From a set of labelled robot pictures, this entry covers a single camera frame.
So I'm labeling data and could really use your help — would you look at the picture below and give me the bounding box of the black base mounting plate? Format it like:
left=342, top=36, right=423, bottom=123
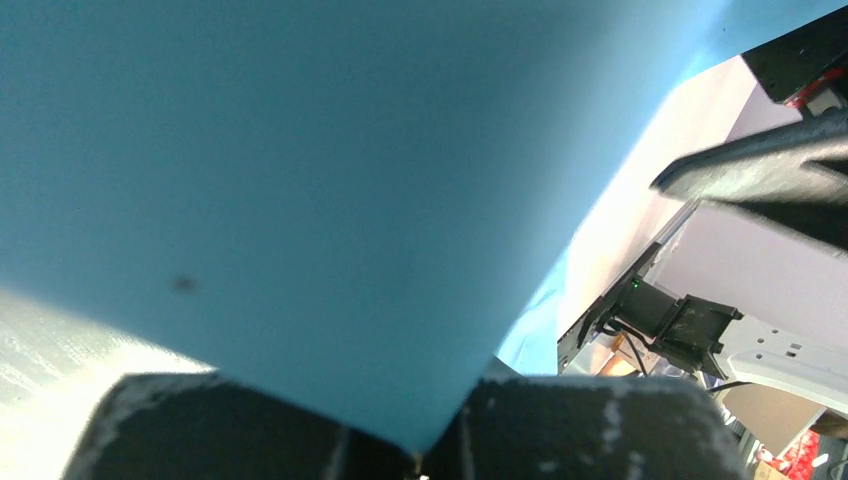
left=557, top=201, right=698, bottom=375

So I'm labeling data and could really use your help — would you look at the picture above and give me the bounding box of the blue wrapping paper sheet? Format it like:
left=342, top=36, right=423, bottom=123
left=1, top=1, right=839, bottom=451

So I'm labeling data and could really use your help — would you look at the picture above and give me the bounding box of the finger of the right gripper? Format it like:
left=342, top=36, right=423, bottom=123
left=651, top=109, right=847, bottom=251

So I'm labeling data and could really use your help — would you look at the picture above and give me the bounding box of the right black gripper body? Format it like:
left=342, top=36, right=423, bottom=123
left=742, top=7, right=847, bottom=118

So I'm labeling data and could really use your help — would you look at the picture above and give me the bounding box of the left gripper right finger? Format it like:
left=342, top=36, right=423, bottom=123
left=423, top=376, right=747, bottom=480

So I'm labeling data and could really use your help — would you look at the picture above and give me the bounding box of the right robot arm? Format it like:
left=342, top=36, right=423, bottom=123
left=602, top=8, right=847, bottom=412

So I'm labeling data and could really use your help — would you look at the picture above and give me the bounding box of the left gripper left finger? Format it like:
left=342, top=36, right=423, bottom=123
left=62, top=374, right=414, bottom=479

